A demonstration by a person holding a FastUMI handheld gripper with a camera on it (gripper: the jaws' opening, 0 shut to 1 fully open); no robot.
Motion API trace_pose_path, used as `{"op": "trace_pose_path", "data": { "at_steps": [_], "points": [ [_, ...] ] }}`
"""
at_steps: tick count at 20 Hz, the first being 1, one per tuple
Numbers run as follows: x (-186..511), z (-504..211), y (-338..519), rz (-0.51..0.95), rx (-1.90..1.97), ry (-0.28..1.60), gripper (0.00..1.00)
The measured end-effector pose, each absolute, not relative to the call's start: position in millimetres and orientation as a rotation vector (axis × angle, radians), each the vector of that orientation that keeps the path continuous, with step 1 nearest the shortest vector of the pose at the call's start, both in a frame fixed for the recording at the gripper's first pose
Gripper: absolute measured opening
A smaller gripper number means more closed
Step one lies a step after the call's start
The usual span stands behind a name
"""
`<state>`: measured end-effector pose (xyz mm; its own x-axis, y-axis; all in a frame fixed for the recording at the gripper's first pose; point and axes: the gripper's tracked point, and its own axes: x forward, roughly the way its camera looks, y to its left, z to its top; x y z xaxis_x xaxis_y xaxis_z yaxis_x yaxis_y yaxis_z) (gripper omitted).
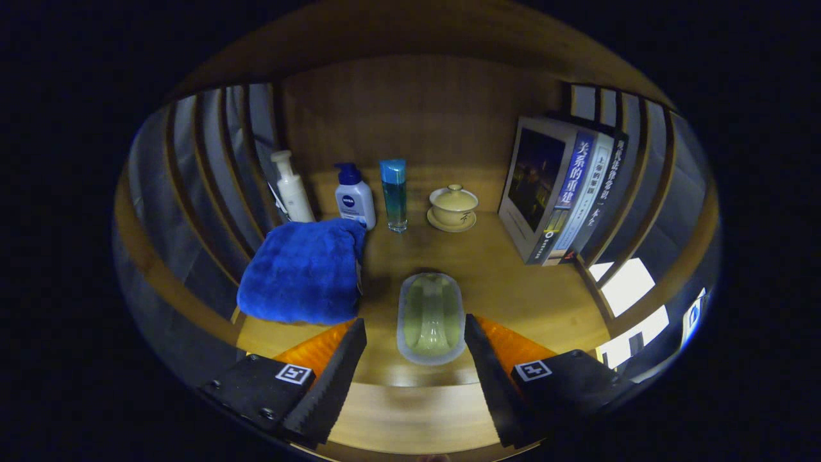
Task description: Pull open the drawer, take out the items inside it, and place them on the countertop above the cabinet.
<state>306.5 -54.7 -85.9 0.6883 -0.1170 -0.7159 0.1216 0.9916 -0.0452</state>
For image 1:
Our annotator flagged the white bottle with blue cap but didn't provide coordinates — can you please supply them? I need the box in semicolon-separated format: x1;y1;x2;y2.
334;162;377;230

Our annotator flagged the teal clear bottle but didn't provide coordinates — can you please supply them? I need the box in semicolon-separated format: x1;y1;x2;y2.
379;159;409;234

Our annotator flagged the cream lidded tea cup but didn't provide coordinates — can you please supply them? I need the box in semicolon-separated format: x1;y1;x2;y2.
427;184;479;233

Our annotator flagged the translucent green soap case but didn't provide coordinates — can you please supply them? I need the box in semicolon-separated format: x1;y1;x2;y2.
396;272;467;366

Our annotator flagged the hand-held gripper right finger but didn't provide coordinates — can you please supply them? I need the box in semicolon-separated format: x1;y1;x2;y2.
464;314;636;450

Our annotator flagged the blue towel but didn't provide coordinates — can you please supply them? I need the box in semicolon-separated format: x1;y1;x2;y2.
237;218;368;326

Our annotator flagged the book with blue spine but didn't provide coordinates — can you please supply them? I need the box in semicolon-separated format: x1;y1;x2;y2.
498;116;597;266

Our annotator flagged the white pump bottle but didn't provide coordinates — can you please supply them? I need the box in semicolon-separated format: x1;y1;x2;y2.
270;150;316;224

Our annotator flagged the wooden cabinet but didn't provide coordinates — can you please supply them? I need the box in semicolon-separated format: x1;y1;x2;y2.
114;0;722;462

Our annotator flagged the book with black spine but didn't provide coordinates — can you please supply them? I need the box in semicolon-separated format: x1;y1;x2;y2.
564;128;629;264

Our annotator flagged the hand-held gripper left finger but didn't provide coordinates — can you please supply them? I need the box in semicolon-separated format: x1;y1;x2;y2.
200;318;368;449

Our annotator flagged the wooden countertop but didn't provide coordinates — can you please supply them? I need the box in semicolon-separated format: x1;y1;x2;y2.
234;164;611;458

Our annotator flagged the book with pale spine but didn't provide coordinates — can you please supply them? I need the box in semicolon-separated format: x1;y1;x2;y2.
552;132;615;257

